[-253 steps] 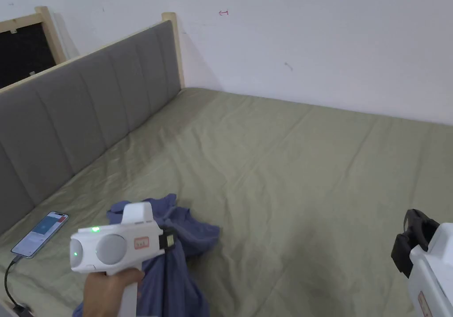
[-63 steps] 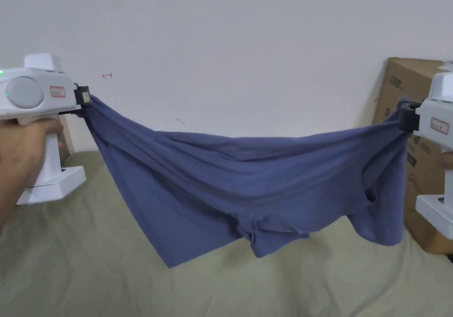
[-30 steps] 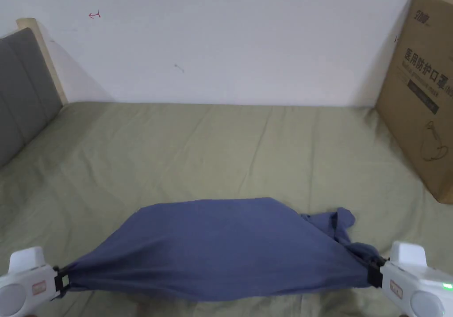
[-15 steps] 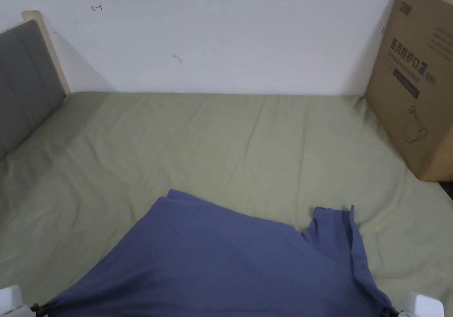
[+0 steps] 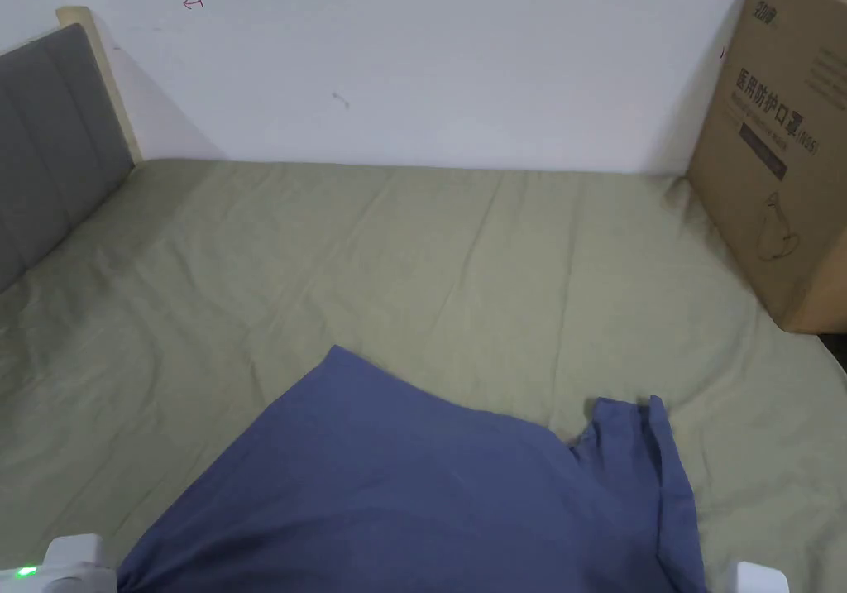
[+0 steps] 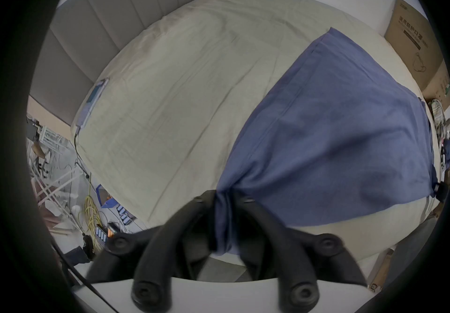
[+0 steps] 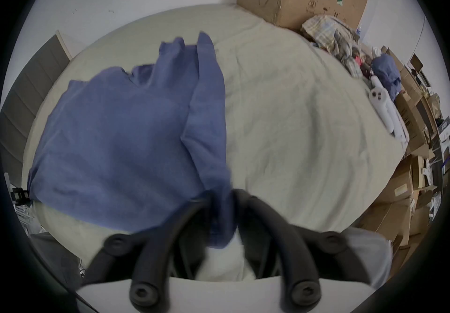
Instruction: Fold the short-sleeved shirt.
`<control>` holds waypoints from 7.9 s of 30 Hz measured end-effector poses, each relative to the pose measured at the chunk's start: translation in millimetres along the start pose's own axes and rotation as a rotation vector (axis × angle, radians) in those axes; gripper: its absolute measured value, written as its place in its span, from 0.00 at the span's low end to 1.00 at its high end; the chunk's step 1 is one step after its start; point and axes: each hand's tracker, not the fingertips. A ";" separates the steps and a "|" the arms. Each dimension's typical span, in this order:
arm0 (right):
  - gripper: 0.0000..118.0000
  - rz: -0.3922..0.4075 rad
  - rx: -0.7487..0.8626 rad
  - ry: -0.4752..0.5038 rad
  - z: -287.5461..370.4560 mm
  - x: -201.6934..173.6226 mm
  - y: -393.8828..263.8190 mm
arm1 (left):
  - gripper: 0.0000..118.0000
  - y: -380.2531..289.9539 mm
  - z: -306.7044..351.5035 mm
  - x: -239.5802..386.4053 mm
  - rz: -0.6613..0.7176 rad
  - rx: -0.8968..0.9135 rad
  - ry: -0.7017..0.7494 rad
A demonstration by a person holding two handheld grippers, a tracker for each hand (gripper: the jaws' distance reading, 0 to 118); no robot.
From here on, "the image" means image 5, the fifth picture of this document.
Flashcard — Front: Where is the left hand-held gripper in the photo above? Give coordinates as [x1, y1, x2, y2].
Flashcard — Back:
[0, 533, 120, 593]

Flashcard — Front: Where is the brown cardboard carton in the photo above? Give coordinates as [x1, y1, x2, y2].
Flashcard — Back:
[684, 0, 847, 336]

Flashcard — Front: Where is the dark blue shirt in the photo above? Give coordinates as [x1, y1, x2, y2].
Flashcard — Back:
[113, 344, 711, 593]

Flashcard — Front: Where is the grey padded headboard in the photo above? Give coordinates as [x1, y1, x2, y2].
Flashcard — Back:
[0, 5, 144, 293]

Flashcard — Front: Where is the bed with pale green sheet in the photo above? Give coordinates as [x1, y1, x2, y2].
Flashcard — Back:
[0, 155, 847, 593]

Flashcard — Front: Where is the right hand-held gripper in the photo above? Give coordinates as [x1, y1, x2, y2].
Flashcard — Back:
[730, 559, 793, 593]

